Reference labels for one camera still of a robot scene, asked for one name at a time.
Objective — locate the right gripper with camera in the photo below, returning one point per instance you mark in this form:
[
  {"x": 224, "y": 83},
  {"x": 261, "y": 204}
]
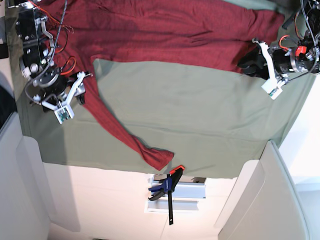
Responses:
[{"x": 54, "y": 92}]

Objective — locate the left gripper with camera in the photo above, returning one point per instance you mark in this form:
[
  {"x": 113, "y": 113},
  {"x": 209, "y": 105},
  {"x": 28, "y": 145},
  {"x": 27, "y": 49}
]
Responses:
[{"x": 279, "y": 66}]

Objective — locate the red long-sleeve T-shirt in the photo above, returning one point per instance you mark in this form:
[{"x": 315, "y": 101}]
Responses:
[{"x": 205, "y": 33}]

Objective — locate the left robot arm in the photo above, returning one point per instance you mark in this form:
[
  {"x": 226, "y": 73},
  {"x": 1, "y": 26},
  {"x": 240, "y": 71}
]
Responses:
[{"x": 306, "y": 22}]

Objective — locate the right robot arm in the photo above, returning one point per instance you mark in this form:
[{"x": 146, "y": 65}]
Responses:
[{"x": 62, "y": 38}]

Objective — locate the green table cloth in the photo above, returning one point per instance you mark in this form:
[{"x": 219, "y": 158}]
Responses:
[{"x": 214, "y": 121}]

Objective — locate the blue black bar clamp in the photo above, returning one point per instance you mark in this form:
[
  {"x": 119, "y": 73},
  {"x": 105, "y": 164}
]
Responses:
[{"x": 167, "y": 187}]

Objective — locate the white panel left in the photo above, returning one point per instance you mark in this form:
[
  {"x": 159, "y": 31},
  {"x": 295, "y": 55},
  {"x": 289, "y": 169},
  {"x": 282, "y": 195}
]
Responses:
[{"x": 26, "y": 202}]

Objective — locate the white panel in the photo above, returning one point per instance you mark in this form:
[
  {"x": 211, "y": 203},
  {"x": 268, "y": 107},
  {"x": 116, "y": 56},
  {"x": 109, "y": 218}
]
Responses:
[
  {"x": 26, "y": 202},
  {"x": 264, "y": 203}
]

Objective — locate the white panel right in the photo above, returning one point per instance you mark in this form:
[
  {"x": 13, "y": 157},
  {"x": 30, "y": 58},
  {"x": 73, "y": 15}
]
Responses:
[{"x": 264, "y": 203}]

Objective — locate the aluminium profile under table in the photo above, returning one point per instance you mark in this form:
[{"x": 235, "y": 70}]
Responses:
[{"x": 189, "y": 192}]

